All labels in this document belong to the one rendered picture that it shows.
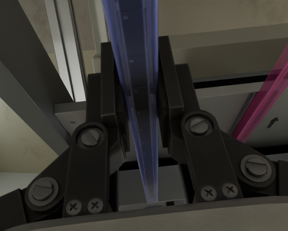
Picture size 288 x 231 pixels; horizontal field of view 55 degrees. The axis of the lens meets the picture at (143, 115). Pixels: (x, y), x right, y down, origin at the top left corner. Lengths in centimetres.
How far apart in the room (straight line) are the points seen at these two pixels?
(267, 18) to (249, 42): 263
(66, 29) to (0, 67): 32
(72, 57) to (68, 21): 6
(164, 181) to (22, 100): 23
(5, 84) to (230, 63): 53
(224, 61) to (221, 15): 259
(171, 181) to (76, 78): 25
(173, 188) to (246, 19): 296
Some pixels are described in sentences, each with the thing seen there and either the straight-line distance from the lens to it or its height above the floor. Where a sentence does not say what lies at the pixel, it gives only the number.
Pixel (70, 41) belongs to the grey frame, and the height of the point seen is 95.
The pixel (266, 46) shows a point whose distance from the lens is 69.
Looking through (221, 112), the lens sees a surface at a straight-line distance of 29.
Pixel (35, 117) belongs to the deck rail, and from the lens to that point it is 24.
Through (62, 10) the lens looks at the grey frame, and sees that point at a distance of 50.
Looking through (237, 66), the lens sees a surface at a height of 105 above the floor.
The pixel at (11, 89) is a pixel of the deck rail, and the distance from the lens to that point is 21.
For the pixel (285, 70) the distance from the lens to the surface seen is 23.
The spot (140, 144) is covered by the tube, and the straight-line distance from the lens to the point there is 16.
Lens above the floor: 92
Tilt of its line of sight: 21 degrees up
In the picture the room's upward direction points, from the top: 174 degrees clockwise
